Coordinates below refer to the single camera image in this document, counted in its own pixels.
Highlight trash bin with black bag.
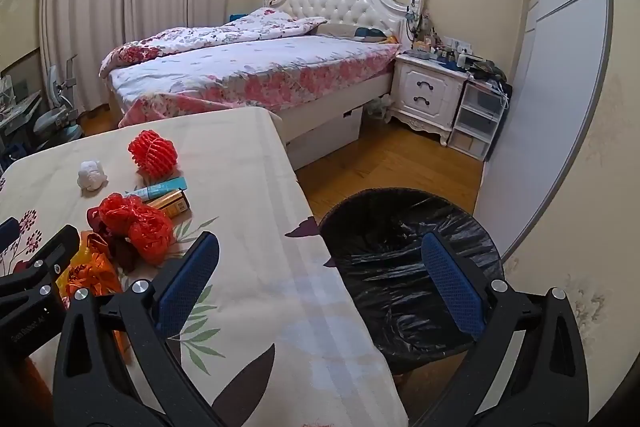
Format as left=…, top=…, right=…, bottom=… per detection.
left=317, top=188, right=502, bottom=375

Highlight floral bedsheet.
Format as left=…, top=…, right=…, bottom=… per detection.
left=107, top=34, right=401, bottom=128

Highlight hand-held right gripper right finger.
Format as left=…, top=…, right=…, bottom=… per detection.
left=407, top=231, right=591, bottom=427

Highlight floral quilt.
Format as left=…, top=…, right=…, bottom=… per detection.
left=99, top=7, right=328, bottom=80

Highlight red plastic bag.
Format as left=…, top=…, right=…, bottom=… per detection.
left=86, top=193, right=174, bottom=265

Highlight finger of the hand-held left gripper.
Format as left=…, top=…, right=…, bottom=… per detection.
left=0, top=217, right=22, bottom=258
left=0, top=227, right=87, bottom=308

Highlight orange snack wrapper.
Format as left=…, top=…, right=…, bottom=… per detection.
left=56, top=231, right=132, bottom=364

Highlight white nightstand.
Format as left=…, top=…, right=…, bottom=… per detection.
left=389, top=52, right=471, bottom=148

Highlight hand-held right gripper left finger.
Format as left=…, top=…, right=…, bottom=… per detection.
left=52, top=231, right=236, bottom=427

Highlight grey sliding wardrobe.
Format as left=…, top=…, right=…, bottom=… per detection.
left=472, top=0, right=613, bottom=268

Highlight light blue tube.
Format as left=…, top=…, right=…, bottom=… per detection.
left=125, top=177, right=187, bottom=202

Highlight cluster of small bottles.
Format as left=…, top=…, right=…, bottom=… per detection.
left=400, top=32, right=511, bottom=80

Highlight white plastic bag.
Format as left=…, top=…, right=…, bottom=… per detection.
left=367, top=96, right=393, bottom=120

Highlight white tissue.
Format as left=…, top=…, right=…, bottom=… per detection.
left=77, top=161, right=108, bottom=192

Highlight beige pillow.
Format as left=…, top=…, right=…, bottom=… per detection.
left=320, top=23, right=396, bottom=42

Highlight white cardboard box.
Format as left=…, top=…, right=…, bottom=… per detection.
left=285, top=107, right=363, bottom=172

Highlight dark red packet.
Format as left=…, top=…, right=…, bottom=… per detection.
left=107, top=232, right=141, bottom=270

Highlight cluttered grey desk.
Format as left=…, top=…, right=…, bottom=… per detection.
left=0, top=74, right=43, bottom=168

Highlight clear plastic drawer unit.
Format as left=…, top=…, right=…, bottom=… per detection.
left=448, top=77, right=506, bottom=162

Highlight red foam fruit net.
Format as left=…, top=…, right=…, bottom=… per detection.
left=128, top=130, right=173, bottom=175

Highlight gold bottle with black cap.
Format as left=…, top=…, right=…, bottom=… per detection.
left=145, top=188, right=192, bottom=219

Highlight floral cream tablecloth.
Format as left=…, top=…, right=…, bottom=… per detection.
left=0, top=107, right=408, bottom=427

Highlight hanging cables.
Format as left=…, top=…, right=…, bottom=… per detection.
left=406, top=2, right=433, bottom=48

